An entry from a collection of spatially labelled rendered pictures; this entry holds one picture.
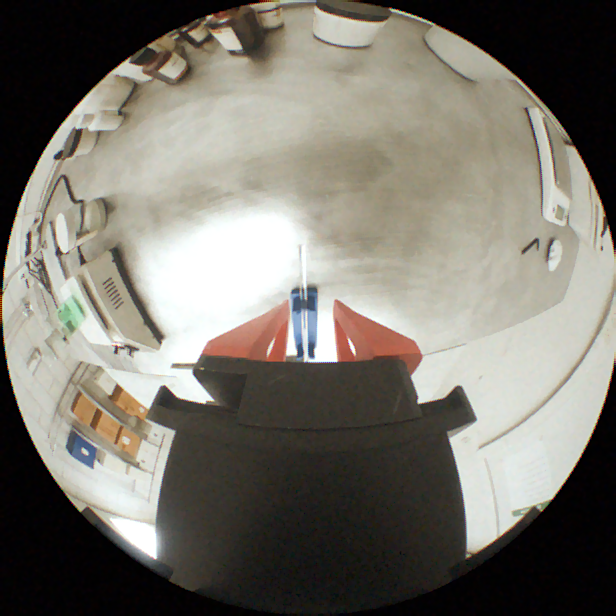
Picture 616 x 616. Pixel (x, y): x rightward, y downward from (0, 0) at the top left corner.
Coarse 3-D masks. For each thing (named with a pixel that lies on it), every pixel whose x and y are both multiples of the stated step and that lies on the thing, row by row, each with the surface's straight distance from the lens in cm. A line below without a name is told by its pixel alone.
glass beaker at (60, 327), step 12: (72, 300) 33; (60, 312) 32; (72, 312) 32; (84, 312) 33; (48, 324) 32; (60, 324) 32; (72, 324) 32; (48, 336) 36; (60, 336) 32; (72, 336) 34; (60, 348) 36
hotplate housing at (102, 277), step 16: (80, 256) 41; (96, 256) 35; (112, 256) 35; (80, 272) 33; (96, 272) 32; (112, 272) 34; (96, 288) 32; (112, 288) 33; (128, 288) 35; (96, 304) 33; (112, 304) 33; (128, 304) 35; (112, 320) 33; (128, 320) 34; (144, 320) 37; (112, 336) 36; (128, 336) 34; (144, 336) 36
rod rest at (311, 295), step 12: (300, 300) 21; (312, 300) 21; (300, 312) 20; (312, 312) 20; (300, 324) 24; (312, 324) 24; (300, 336) 25; (312, 336) 26; (300, 348) 26; (312, 348) 26
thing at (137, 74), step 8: (160, 40) 32; (168, 40) 33; (152, 48) 32; (160, 48) 32; (168, 48) 33; (176, 48) 34; (120, 64) 31; (128, 64) 31; (112, 72) 33; (120, 72) 33; (128, 72) 33; (136, 72) 33; (144, 80) 36
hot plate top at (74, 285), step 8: (72, 280) 33; (80, 280) 32; (64, 288) 39; (72, 288) 34; (80, 288) 32; (64, 296) 41; (80, 296) 32; (88, 304) 32; (88, 312) 33; (96, 312) 32; (88, 320) 35; (96, 320) 32; (80, 328) 43; (88, 328) 38; (96, 328) 34; (104, 328) 33; (88, 336) 42; (96, 336) 37; (104, 336) 34; (104, 344) 36
